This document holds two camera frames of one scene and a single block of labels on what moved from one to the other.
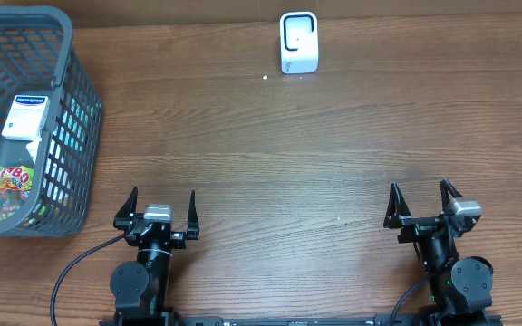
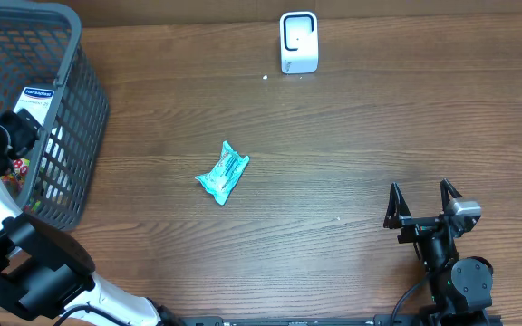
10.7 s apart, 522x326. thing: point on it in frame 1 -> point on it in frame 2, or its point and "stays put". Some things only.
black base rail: x=303 y=321 stays put
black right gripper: x=396 y=216 stays put
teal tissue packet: x=75 y=129 -> x=222 y=177
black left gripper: x=125 y=221 -> x=25 y=132
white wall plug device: x=299 y=42 stays put
